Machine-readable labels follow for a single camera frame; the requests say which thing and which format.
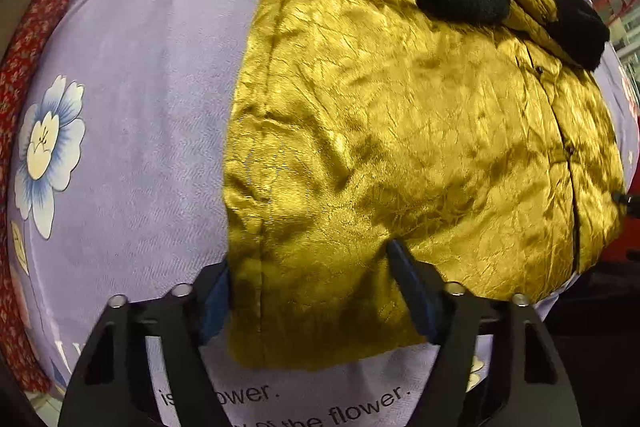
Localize golden yellow satin jacket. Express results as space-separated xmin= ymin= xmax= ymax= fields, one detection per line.
xmin=224 ymin=0 xmax=625 ymax=371

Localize lilac floral bed sheet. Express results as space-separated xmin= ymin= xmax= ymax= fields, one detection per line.
xmin=6 ymin=0 xmax=639 ymax=426

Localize red floral patterned cloth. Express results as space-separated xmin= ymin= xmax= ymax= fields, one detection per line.
xmin=0 ymin=0 xmax=72 ymax=396

